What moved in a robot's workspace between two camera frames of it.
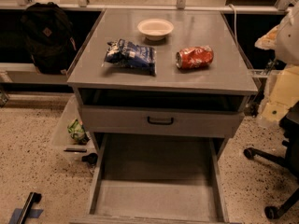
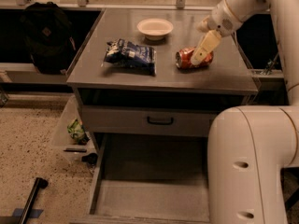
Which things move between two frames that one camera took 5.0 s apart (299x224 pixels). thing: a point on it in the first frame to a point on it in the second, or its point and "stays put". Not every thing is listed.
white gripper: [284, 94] to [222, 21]
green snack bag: [78, 133] stays put
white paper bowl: [155, 29] stays put
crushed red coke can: [195, 57] stays put
